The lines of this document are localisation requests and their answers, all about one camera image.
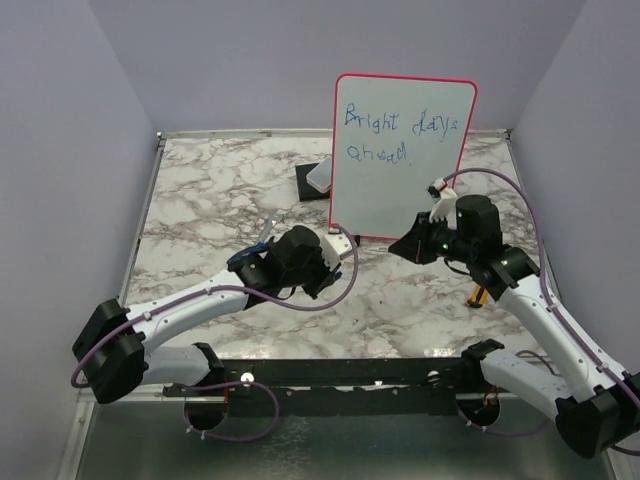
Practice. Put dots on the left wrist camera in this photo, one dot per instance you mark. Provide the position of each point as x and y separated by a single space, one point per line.
335 247

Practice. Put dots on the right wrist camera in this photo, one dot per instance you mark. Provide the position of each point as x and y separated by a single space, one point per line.
444 198

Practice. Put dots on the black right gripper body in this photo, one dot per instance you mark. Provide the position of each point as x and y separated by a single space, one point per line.
448 242

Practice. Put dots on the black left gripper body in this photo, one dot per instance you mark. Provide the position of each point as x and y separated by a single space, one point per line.
311 277

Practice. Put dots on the pink framed whiteboard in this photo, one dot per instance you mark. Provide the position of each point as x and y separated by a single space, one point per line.
393 135

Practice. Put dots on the yellow utility knife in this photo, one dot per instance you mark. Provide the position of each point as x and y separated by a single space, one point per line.
478 298

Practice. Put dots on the silver open-end wrench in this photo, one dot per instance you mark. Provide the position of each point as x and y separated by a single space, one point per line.
272 220

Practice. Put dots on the white grey eraser box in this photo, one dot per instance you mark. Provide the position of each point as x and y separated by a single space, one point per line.
319 177

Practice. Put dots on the aluminium table frame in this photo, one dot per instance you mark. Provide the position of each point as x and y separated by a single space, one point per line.
211 195

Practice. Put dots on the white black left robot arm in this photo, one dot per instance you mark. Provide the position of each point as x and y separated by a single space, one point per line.
121 348

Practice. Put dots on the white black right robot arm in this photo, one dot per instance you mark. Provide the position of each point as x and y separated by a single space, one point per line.
592 400

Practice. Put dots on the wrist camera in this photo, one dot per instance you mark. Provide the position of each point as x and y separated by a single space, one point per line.
444 198
335 247

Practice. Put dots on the blue handled pliers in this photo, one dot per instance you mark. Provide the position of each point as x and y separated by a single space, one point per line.
254 249

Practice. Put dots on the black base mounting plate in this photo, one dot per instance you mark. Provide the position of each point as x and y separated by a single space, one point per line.
351 387

